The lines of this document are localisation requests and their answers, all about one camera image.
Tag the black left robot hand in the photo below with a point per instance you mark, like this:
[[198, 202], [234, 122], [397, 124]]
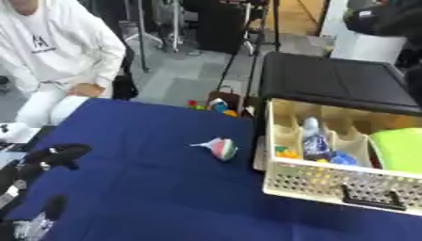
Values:
[[54, 154]]

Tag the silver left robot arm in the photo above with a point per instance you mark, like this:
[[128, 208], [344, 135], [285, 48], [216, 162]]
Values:
[[30, 228]]

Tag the pale compartment drawer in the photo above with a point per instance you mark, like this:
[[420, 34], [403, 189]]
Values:
[[324, 182]]

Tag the person's hand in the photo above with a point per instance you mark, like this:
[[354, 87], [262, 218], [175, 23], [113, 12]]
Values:
[[86, 90]]

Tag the person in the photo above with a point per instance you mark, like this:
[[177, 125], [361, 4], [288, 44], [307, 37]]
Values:
[[55, 50]]

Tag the red green toy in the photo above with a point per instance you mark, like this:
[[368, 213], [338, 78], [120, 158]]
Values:
[[193, 104]]

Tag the silver metal stand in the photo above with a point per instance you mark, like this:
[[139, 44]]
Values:
[[165, 28]]

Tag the pink green striped soft toy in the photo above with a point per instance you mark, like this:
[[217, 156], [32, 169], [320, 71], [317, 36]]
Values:
[[222, 148]]

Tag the blue white toy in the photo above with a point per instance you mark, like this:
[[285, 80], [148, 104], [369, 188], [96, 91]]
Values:
[[218, 105]]

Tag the black box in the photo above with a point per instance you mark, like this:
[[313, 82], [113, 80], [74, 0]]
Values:
[[221, 26]]

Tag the black tripod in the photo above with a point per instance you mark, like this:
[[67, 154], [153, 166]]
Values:
[[258, 44]]

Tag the orange yellow toy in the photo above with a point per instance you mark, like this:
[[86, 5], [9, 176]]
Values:
[[287, 153]]

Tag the blue white bottle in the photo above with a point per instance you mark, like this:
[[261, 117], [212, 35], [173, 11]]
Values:
[[314, 141]]

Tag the black cabinet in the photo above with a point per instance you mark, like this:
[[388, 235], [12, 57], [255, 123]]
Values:
[[335, 80]]

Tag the white bin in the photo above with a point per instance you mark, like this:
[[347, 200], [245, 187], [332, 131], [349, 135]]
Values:
[[367, 45]]

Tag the lime green plate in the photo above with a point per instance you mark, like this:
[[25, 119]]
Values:
[[398, 149]]

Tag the black bag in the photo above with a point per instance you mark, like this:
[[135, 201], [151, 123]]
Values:
[[384, 17]]

